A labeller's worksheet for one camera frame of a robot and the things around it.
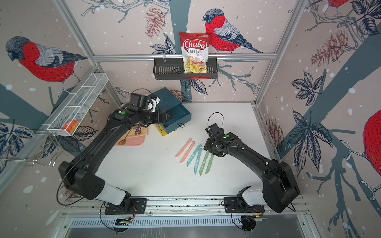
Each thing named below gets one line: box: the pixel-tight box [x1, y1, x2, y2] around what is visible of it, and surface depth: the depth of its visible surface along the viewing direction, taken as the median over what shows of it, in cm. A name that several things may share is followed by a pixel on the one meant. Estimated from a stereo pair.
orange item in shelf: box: [62, 120, 78, 134], surface depth 67 cm
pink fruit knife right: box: [179, 140, 195, 164], surface depth 95 cm
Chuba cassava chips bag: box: [179, 31, 210, 74], surface depth 85 cm
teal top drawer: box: [162, 102, 192, 135], surface depth 87 cm
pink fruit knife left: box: [174, 137, 193, 158], surface depth 97 cm
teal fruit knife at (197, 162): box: [193, 147, 203, 175], surface depth 90 cm
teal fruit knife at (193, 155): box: [186, 144, 202, 167], surface depth 94 cm
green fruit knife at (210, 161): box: [204, 153, 215, 175], surface depth 90 cm
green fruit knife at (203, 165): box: [199, 150, 210, 177], surface depth 89 cm
